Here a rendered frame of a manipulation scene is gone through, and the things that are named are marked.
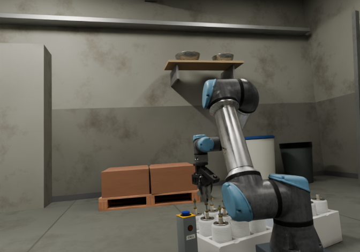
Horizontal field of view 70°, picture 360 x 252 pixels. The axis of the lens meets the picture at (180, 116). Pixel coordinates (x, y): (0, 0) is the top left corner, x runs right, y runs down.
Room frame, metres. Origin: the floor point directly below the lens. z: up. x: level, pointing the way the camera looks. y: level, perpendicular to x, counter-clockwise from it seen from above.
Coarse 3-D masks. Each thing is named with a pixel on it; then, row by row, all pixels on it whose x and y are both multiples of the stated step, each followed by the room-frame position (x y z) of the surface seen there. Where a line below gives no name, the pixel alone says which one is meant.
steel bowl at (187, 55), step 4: (184, 52) 3.60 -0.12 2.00; (188, 52) 3.59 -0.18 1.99; (192, 52) 3.61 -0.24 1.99; (196, 52) 3.64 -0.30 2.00; (176, 56) 3.71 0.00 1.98; (180, 56) 3.65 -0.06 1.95; (184, 56) 3.62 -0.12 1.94; (188, 56) 3.62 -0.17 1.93; (192, 56) 3.63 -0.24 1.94; (196, 56) 3.66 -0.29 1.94
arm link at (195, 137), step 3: (195, 135) 1.44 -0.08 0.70; (198, 135) 1.42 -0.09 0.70; (201, 135) 1.42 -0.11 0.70; (204, 135) 1.43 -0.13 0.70; (195, 138) 1.42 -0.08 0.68; (198, 138) 1.42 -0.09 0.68; (195, 141) 1.43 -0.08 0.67; (195, 144) 1.40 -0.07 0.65; (195, 147) 1.42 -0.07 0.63; (195, 150) 1.43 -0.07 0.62; (195, 153) 1.43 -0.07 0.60; (198, 153) 1.42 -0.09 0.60; (201, 153) 1.42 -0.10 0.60; (204, 153) 1.42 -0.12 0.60; (207, 153) 1.45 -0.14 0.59
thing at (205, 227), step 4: (200, 220) 1.42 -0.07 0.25; (204, 220) 1.41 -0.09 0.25; (208, 220) 1.40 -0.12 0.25; (212, 220) 1.41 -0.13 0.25; (200, 224) 1.41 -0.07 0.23; (204, 224) 1.40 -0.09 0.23; (208, 224) 1.39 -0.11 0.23; (200, 228) 1.42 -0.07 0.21; (204, 228) 1.40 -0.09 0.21; (208, 228) 1.39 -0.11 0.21; (200, 232) 1.42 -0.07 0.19; (204, 232) 1.40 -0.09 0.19; (208, 232) 1.39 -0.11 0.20
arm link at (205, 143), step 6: (204, 138) 1.30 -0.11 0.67; (210, 138) 1.31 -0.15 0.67; (216, 138) 1.34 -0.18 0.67; (198, 144) 1.33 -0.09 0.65; (204, 144) 1.30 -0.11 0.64; (210, 144) 1.30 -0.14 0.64; (216, 144) 1.33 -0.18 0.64; (198, 150) 1.39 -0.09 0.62; (204, 150) 1.30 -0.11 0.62; (210, 150) 1.31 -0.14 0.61; (216, 150) 1.35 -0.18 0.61
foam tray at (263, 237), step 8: (264, 232) 1.39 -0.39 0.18; (200, 240) 1.37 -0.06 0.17; (208, 240) 1.32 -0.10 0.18; (232, 240) 1.30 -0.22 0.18; (240, 240) 1.30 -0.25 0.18; (248, 240) 1.32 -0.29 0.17; (256, 240) 1.34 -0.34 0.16; (264, 240) 1.37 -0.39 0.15; (200, 248) 1.37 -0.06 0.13; (208, 248) 1.31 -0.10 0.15; (216, 248) 1.25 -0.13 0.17; (224, 248) 1.25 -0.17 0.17; (232, 248) 1.27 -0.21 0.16; (240, 248) 1.29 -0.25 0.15; (248, 248) 1.32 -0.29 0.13
